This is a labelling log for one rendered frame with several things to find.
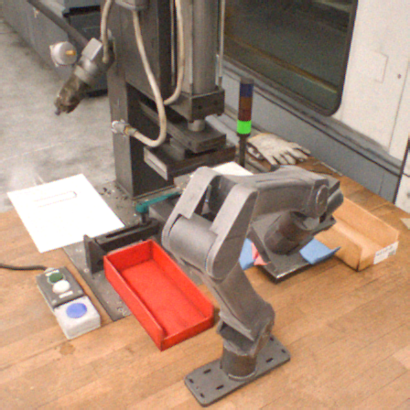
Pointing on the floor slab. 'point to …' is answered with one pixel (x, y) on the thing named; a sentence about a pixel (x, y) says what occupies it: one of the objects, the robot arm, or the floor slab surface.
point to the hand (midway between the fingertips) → (257, 260)
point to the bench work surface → (332, 399)
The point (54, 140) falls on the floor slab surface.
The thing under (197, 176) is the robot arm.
